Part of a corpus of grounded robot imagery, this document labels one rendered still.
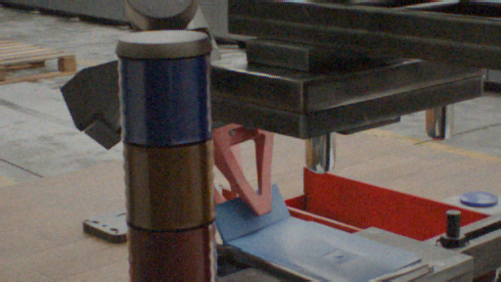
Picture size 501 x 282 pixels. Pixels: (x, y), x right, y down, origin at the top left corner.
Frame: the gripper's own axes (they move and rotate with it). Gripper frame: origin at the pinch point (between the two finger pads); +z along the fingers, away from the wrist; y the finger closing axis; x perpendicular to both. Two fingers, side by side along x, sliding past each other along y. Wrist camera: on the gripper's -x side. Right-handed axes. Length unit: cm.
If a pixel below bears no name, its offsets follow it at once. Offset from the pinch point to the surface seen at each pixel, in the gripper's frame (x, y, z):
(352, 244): 1.7, 7.9, 5.6
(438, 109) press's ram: 5.3, 17.9, -0.9
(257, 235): -1.5, 1.8, 2.1
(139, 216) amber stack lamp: -27.8, 30.4, -0.4
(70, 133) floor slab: 220, -415, -87
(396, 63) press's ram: 0.3, 20.7, -4.5
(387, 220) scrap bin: 22.5, -9.5, 6.0
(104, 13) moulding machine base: 481, -735, -247
